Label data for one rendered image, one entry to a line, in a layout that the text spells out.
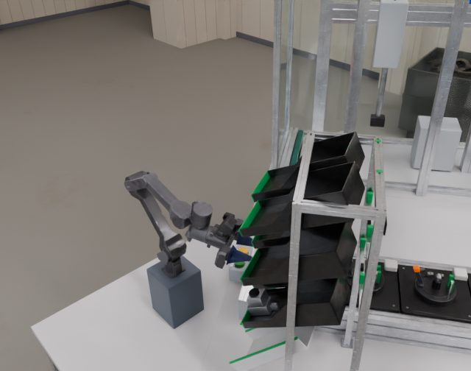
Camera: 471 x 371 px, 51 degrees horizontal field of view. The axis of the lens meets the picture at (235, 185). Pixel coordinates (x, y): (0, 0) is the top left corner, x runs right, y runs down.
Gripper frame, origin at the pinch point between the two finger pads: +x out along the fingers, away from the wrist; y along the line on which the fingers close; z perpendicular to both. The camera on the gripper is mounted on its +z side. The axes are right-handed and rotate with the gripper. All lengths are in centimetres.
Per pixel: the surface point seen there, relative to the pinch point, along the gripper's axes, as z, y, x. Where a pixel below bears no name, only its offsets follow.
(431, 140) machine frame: 9, 109, 59
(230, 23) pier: -115, 635, -173
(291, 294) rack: 13.5, -26.1, 15.7
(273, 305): -2.6, -15.6, 13.2
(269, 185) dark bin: 24.1, -0.6, 1.2
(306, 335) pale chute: -6.7, -17.4, 24.4
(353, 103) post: 38, 44, 17
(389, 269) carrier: -17, 39, 51
